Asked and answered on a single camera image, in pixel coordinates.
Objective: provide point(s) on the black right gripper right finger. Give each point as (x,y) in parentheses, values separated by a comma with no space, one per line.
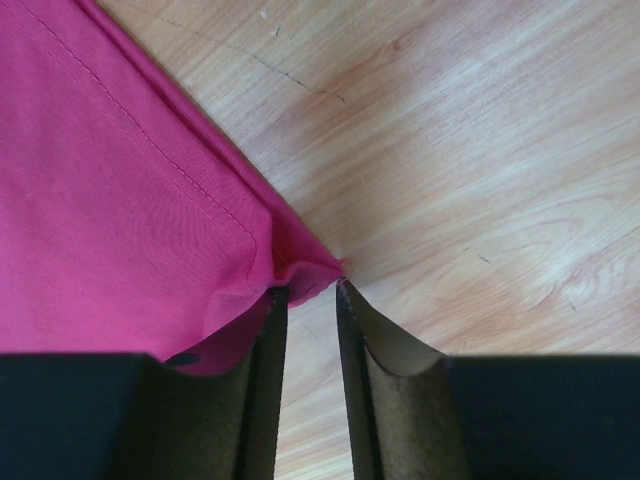
(417,413)

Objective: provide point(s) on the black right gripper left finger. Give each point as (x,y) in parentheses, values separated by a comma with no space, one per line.
(210,412)

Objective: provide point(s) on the pink t shirt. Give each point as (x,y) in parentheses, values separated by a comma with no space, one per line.
(129,223)

